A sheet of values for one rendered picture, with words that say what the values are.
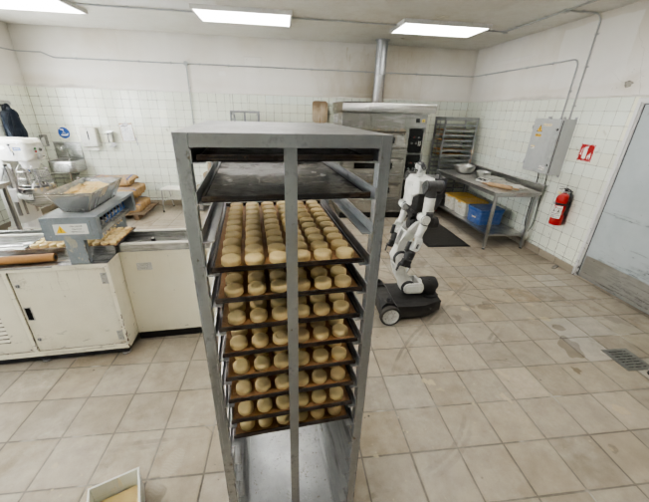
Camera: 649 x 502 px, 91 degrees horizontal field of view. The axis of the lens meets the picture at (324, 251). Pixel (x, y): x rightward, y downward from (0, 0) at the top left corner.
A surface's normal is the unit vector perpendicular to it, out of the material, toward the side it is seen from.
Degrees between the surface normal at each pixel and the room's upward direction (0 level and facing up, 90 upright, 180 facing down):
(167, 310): 90
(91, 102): 90
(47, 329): 90
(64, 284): 89
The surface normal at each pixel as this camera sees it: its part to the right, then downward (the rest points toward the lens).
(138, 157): 0.11, 0.40
